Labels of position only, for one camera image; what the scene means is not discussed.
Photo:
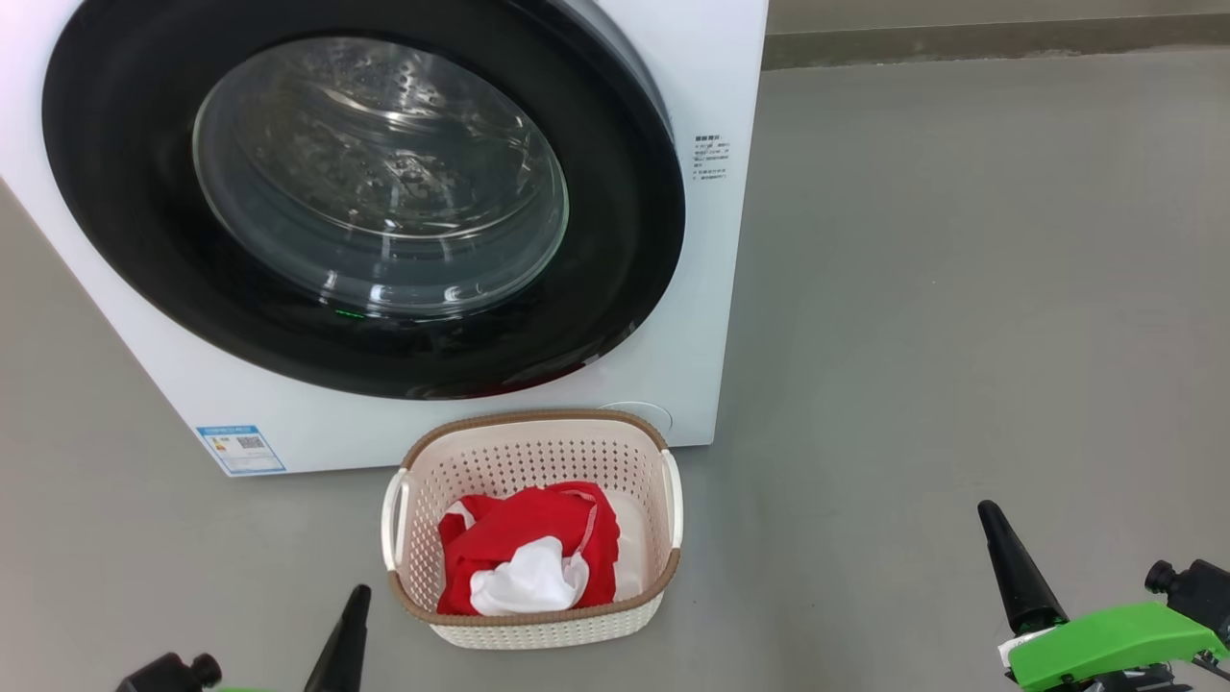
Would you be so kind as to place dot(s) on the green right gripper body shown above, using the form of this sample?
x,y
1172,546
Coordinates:
x,y
1105,644

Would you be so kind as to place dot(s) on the white front-load washing machine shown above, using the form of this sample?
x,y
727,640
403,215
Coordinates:
x,y
711,288

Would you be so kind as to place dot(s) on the red garment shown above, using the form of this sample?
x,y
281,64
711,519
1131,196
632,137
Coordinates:
x,y
519,524

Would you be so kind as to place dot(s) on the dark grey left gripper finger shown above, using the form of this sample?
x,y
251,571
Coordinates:
x,y
341,654

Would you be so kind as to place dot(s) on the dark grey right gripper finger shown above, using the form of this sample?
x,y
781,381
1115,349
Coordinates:
x,y
1019,577

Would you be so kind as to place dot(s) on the black left wrist camera unit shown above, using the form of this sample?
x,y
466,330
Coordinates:
x,y
163,675

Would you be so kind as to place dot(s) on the cream perforated laundry basket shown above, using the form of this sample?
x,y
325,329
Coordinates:
x,y
538,452

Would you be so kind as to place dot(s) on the grey wall baseboard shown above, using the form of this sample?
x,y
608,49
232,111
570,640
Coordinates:
x,y
999,40

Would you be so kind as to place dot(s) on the white cloth garment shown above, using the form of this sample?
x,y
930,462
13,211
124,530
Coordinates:
x,y
528,581

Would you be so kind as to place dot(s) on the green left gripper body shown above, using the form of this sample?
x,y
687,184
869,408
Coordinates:
x,y
248,689

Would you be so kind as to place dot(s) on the blue energy label sticker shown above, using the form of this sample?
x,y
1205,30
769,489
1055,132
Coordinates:
x,y
241,449

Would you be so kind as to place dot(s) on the round white filter cover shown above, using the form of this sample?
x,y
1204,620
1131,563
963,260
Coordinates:
x,y
649,418

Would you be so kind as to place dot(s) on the black round glass washer door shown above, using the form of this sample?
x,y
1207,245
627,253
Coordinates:
x,y
125,240

